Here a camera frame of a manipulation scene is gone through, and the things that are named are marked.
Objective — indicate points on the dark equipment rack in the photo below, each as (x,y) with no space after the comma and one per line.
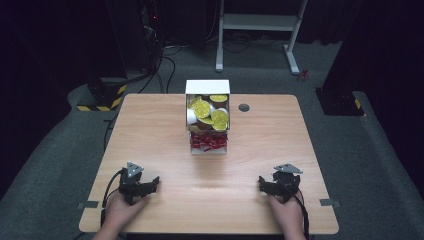
(149,33)

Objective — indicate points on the black base with yellow stripes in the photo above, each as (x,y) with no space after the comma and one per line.
(106,96)
(340,101)

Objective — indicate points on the white metal stand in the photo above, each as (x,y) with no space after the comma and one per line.
(256,22)

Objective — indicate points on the small red object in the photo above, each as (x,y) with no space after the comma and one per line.
(303,75)

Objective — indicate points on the pile of red packets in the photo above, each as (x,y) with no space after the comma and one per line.
(208,141)

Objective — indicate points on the person's right hand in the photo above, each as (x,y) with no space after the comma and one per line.
(288,215)

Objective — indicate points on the person's left hand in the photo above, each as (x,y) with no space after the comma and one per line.
(121,210)

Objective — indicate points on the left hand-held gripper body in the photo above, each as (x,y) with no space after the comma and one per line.
(130,181)

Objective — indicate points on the grey tape strip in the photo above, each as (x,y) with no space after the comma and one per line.
(88,204)
(329,202)

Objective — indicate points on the white two-compartment box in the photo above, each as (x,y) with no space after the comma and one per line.
(207,87)

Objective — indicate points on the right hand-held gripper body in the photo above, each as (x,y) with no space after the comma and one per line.
(286,181)

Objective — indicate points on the pile of yellow-lid cups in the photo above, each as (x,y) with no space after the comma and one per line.
(208,113)

